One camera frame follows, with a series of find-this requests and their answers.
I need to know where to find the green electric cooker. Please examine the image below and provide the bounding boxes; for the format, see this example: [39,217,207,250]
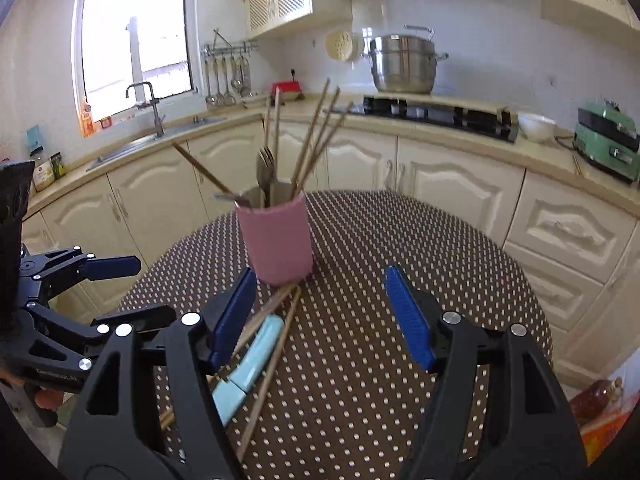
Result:
[572,95,640,184]

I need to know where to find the orange package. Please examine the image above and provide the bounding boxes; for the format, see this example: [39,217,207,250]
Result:
[575,410,632,467]

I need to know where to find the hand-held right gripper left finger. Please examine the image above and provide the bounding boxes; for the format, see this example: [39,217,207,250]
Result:
[57,267,258,480]

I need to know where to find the steel serving spoon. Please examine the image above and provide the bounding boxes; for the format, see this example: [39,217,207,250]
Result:
[239,57,254,99]

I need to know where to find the steel faucet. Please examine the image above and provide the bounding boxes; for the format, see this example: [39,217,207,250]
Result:
[124,81,166,139]

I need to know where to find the orange plastic bottle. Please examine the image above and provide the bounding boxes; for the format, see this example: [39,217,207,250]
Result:
[79,99,99,139]

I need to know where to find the dark brown chopstick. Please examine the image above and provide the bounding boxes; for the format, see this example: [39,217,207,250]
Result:
[172,142,236,198]

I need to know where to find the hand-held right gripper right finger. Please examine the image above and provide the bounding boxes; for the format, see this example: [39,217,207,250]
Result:
[384,265,589,480]

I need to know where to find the cream perforated colander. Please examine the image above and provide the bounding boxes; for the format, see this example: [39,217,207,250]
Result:
[324,29,354,63]

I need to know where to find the steel fork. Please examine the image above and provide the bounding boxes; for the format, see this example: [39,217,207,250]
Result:
[259,146,277,207]

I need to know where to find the red box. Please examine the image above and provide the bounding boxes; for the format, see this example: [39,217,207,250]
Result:
[271,79,305,104]

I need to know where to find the beige kitchen countertop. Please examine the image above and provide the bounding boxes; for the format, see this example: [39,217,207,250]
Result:
[27,91,640,213]

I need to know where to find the brown dotted tablecloth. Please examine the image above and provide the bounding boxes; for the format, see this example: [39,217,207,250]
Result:
[112,190,554,480]

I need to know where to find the steel skimmer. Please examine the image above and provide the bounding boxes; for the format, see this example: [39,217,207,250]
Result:
[223,57,236,106]

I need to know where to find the steel steamer pot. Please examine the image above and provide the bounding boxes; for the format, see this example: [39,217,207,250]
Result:
[367,24,450,95]

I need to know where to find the cream base cabinets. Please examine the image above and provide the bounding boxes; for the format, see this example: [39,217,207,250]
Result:
[20,119,640,396]

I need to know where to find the light blue knife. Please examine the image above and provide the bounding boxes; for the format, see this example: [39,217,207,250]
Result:
[212,314,286,427]

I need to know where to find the person's left hand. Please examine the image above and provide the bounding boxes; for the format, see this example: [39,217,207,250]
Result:
[34,388,65,410]

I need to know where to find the steel wall utensil rack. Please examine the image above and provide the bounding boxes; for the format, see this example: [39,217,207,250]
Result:
[202,29,260,59]

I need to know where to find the pink cup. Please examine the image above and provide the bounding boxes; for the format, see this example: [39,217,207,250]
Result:
[235,191,315,287]

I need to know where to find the amber bottle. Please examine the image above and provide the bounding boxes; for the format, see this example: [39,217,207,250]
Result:
[569,377,626,426]

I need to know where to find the steel sink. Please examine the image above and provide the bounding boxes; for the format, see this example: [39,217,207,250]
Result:
[86,115,229,172]

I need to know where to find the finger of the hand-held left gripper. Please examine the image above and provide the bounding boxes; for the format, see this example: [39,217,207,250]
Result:
[25,304,177,372]
[22,246,143,302]

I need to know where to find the black gas stove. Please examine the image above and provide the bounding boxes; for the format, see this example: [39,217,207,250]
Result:
[323,94,521,144]

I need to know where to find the pile of wooden chopsticks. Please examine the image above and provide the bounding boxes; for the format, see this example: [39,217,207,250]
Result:
[159,282,304,463]

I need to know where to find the flat steel cutlery handle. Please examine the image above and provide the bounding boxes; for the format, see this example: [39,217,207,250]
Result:
[213,187,266,207]

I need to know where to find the white bowl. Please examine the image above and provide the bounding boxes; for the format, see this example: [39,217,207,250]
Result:
[517,112,558,144]

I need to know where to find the kitchen window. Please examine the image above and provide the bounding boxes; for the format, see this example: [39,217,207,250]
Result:
[74,0,197,122]

